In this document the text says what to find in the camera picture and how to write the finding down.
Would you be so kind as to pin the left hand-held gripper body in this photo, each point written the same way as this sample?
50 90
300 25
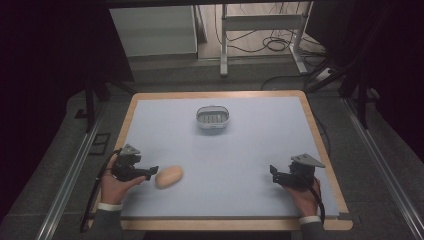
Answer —
125 166

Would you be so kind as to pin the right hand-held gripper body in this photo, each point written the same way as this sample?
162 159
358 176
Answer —
300 171

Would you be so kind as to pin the brown potato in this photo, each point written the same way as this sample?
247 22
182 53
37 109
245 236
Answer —
169 177

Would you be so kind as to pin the person's left hand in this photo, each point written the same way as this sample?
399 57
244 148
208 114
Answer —
115 190

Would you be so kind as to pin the person's right hand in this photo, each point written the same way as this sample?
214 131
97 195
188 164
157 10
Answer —
305 201

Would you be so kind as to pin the light blue table mat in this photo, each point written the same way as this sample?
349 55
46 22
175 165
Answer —
226 156

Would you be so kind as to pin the black metal stand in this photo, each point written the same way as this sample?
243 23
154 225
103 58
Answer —
361 100
90 103

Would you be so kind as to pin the small metal basket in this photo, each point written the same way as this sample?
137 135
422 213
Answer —
212 117

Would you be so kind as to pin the white power strip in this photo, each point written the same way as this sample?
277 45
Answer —
324 74

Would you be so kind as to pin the white cabinet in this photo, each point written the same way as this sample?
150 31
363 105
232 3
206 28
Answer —
153 30

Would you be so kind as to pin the white metal stand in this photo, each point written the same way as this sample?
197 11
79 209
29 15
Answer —
260 23

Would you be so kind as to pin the black floor frame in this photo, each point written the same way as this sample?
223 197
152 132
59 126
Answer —
100 144

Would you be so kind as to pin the aluminium floor rail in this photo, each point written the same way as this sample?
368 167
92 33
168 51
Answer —
383 166
66 186

